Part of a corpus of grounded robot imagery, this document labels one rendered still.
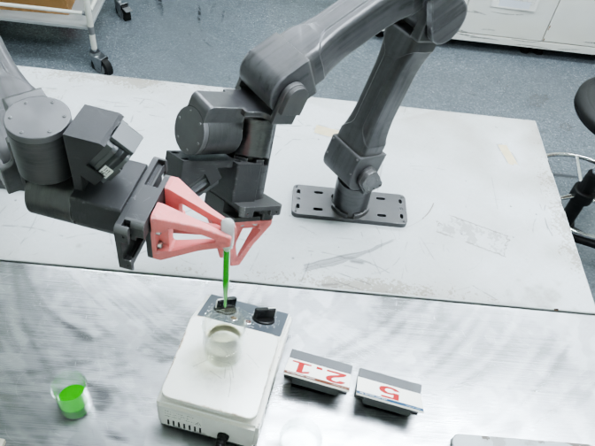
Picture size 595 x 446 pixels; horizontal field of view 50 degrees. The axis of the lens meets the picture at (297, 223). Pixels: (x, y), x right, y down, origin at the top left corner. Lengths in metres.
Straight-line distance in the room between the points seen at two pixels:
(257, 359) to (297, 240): 0.29
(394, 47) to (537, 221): 0.46
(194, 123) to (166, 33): 2.42
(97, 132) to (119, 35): 2.58
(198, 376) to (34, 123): 0.37
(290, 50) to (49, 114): 0.30
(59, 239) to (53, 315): 0.14
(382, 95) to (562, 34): 2.52
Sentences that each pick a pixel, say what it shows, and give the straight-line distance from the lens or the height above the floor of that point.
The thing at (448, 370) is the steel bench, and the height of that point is 0.90.
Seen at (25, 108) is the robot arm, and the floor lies 1.32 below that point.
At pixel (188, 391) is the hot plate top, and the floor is 0.99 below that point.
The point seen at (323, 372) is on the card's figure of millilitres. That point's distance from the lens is 0.90.
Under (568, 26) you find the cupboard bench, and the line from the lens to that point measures 3.39.
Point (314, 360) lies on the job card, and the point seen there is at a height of 0.90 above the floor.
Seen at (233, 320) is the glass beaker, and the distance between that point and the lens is 0.80.
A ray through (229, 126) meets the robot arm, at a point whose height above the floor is 1.22.
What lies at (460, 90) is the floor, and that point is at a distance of 3.06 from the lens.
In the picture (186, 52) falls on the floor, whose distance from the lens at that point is 3.03.
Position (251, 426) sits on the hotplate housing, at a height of 0.97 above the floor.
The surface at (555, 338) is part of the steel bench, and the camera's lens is 1.06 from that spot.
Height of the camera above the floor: 1.70
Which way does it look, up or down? 49 degrees down
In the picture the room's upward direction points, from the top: 9 degrees clockwise
